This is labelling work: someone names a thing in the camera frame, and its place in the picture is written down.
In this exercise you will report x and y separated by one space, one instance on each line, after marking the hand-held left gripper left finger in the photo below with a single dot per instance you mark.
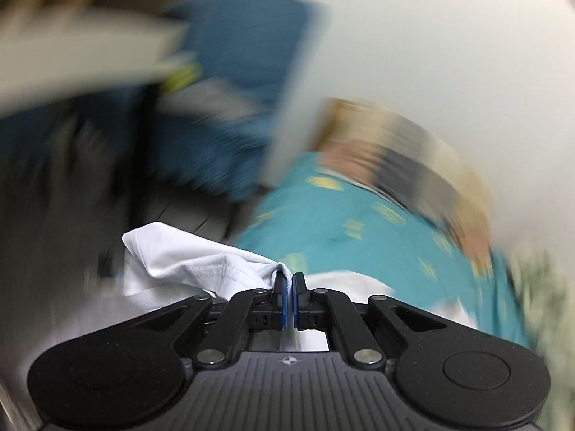
283 298

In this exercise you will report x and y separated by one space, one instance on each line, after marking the pale green fleece blanket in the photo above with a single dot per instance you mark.
534 305

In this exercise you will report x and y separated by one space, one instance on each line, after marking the green plush toy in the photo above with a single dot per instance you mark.
182 78

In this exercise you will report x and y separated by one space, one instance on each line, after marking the white t-shirt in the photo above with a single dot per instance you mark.
179 256

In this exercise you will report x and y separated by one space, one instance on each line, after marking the beige striped cloth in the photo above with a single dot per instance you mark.
404 166

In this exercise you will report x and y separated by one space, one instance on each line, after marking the teal printed bed sheet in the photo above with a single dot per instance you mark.
359 242

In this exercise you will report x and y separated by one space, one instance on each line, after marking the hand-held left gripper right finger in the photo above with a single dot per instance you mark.
297 300

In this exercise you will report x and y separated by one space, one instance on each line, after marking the white edged table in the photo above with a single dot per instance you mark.
67 54

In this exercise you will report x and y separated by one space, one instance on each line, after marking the grey cloth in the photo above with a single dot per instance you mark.
215 101

